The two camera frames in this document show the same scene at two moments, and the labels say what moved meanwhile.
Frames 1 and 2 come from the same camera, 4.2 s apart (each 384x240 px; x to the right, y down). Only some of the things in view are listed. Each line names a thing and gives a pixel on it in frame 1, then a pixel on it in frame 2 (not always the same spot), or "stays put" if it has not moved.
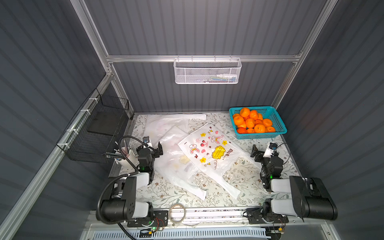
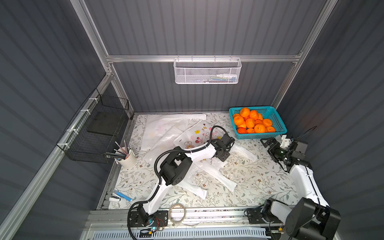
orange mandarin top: [244, 112] stays put
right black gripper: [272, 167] to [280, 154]
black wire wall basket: [98, 129] stays put
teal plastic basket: [269, 112] stays put
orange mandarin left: [238, 120] stays put
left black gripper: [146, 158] to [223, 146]
